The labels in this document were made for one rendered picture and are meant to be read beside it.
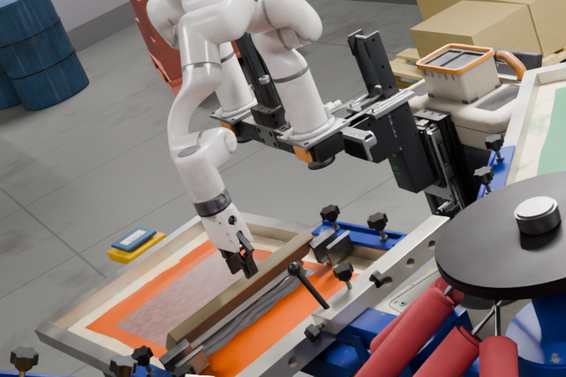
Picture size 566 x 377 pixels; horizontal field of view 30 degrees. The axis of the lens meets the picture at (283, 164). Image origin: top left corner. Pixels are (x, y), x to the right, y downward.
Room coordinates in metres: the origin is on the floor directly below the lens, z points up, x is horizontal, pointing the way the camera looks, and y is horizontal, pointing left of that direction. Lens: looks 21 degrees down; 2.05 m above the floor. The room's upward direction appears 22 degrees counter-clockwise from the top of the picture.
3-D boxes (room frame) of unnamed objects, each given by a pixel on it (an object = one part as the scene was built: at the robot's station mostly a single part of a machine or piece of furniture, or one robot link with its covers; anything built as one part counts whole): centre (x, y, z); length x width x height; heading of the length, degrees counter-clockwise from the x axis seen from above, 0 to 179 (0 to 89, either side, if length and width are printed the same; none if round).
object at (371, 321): (1.72, -0.04, 1.02); 0.17 x 0.06 x 0.05; 32
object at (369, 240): (2.14, -0.10, 0.98); 0.30 x 0.05 x 0.07; 32
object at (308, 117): (2.54, -0.12, 1.21); 0.16 x 0.13 x 0.15; 111
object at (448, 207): (2.00, -0.28, 1.02); 0.07 x 0.06 x 0.07; 32
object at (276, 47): (2.53, -0.11, 1.37); 0.13 x 0.10 x 0.16; 62
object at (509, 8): (5.47, -1.25, 0.22); 1.17 x 0.80 x 0.44; 21
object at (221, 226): (2.04, 0.16, 1.20); 0.10 x 0.08 x 0.11; 32
